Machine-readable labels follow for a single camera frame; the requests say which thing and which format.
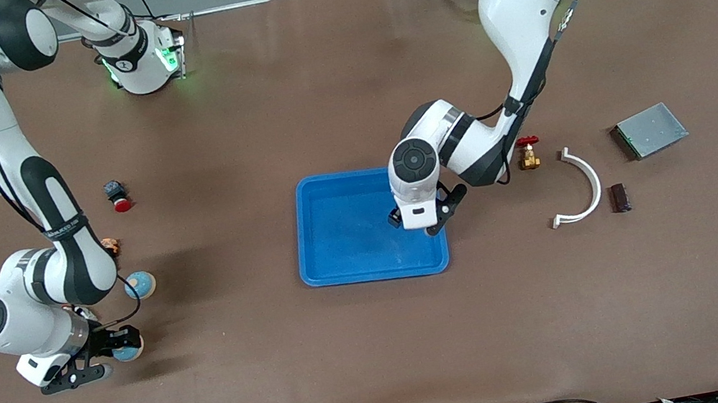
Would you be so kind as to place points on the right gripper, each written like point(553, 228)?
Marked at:
point(107, 341)

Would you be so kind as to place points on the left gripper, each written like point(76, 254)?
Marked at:
point(393, 220)

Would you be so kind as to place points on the light blue dome bell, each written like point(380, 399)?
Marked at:
point(143, 285)
point(130, 353)

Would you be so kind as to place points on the blue plastic tray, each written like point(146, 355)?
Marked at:
point(349, 232)

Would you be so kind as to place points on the red pushbutton with orange base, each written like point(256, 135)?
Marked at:
point(111, 245)

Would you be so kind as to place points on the brown table mat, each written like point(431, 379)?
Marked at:
point(385, 357)

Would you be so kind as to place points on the red pushbutton with grey base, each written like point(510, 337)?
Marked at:
point(115, 192)

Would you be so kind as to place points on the white curved plastic clamp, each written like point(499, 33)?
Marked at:
point(597, 185)

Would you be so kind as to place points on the silver metal module box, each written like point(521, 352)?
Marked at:
point(650, 131)

